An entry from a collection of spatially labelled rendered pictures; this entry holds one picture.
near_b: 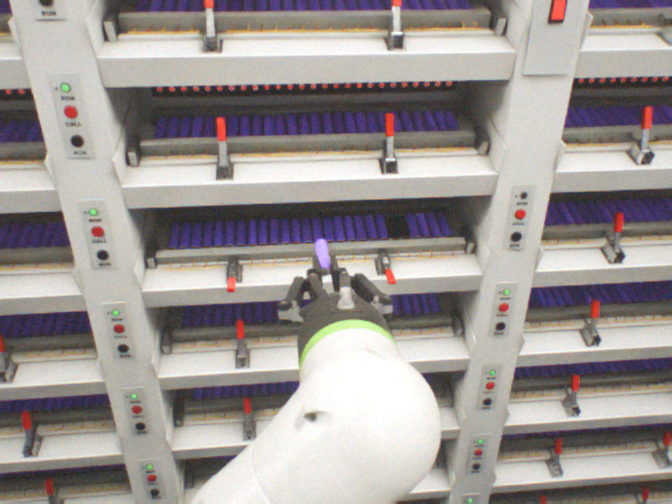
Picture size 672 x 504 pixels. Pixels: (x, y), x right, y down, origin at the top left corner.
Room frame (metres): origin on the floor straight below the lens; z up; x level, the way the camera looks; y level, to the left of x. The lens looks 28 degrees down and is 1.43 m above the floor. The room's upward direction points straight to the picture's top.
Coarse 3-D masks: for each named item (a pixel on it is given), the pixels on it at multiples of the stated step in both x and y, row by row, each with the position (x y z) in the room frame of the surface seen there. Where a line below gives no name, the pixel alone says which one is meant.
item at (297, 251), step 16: (400, 240) 0.90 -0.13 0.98; (416, 240) 0.90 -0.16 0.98; (432, 240) 0.90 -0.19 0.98; (448, 240) 0.90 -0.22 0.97; (464, 240) 0.90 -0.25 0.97; (160, 256) 0.84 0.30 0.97; (176, 256) 0.84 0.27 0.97; (192, 256) 0.85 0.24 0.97; (208, 256) 0.85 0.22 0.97; (224, 256) 0.85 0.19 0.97; (240, 256) 0.86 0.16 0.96; (256, 256) 0.86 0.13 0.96; (272, 256) 0.86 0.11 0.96; (288, 256) 0.87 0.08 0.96; (304, 256) 0.87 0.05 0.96; (448, 256) 0.88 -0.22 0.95
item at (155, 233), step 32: (160, 224) 0.95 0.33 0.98; (480, 256) 0.87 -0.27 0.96; (160, 288) 0.80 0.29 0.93; (192, 288) 0.80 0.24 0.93; (224, 288) 0.81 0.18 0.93; (256, 288) 0.81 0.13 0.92; (288, 288) 0.82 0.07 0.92; (384, 288) 0.84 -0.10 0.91; (416, 288) 0.85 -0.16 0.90; (448, 288) 0.86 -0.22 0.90
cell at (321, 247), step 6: (318, 240) 0.72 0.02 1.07; (324, 240) 0.72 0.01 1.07; (318, 246) 0.71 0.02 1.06; (324, 246) 0.70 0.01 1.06; (318, 252) 0.69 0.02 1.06; (324, 252) 0.69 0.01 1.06; (318, 258) 0.68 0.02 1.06; (324, 258) 0.68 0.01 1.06; (324, 264) 0.66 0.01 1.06; (324, 270) 0.66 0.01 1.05; (330, 270) 0.66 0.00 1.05; (324, 276) 0.66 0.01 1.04
